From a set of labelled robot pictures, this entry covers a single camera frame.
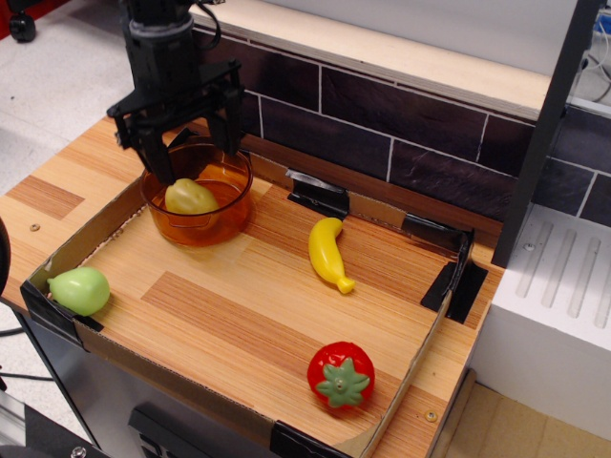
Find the red toy strawberry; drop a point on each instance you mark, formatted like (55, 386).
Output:
(341, 375)

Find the yellow toy potato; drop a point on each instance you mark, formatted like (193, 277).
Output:
(187, 197)

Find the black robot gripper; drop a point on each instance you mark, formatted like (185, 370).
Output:
(164, 42)

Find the green toy pear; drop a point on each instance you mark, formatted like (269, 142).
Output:
(83, 290)

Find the white ridged sink drainboard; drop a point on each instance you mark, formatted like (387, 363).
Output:
(545, 342)

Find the yellow toy banana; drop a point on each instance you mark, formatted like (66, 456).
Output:
(325, 256)

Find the dark shelf frame with backsplash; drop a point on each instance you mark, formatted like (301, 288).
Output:
(455, 137)

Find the black caster wheel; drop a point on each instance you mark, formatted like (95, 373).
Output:
(22, 27)

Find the transparent orange plastic pot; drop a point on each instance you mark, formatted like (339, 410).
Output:
(228, 177)

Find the cardboard fence with black tape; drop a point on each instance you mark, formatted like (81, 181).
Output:
(206, 350)

